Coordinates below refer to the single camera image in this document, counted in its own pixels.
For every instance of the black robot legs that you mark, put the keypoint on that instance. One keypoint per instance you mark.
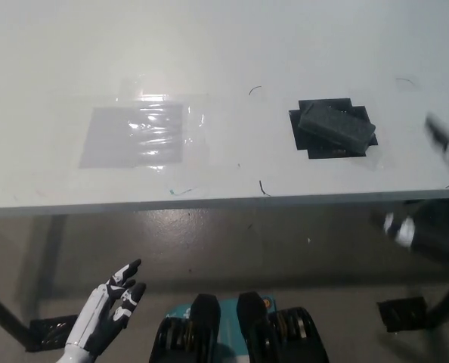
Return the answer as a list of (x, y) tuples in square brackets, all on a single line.
[(243, 336)]

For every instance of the black tape marked spot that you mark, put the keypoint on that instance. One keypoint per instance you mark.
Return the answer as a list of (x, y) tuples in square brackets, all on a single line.
[(304, 145)]

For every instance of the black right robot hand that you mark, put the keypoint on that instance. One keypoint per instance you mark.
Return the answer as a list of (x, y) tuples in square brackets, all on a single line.
[(432, 230)]

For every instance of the clear plastic film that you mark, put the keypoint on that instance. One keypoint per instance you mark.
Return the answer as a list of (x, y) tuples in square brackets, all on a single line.
[(196, 113)]

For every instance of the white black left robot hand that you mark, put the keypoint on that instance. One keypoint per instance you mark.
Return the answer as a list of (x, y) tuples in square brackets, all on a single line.
[(96, 317)]

